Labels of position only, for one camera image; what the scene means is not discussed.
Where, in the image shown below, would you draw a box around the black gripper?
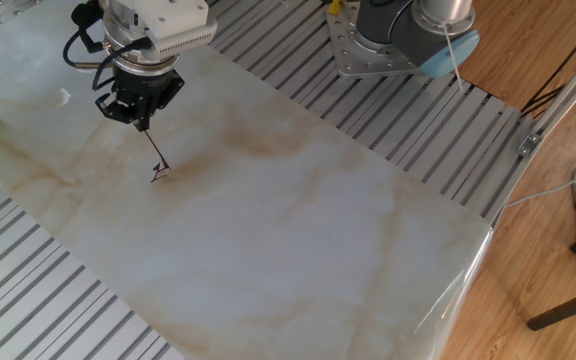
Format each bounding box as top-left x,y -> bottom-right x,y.
94,66 -> 187,132

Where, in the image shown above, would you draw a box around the red framed glasses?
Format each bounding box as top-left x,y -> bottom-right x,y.
142,128 -> 173,184

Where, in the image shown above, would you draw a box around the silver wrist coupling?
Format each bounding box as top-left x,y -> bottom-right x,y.
101,4 -> 182,77

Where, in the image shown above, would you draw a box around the glossy marble pattern mat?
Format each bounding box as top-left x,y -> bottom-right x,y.
0,0 -> 494,360

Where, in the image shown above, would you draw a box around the white printed wrist mount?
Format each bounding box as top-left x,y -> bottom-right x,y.
105,0 -> 219,59

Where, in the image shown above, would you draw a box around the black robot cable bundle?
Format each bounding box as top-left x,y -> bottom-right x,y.
61,0 -> 154,92

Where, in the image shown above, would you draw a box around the metal corner bracket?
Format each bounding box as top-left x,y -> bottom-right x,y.
517,132 -> 543,157

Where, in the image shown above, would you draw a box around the black floor cables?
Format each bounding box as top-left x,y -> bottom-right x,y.
520,9 -> 576,119

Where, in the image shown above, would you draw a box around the thin grey cable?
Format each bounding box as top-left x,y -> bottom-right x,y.
505,167 -> 576,209

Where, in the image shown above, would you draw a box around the aluminium frame post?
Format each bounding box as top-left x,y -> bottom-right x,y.
485,29 -> 576,226

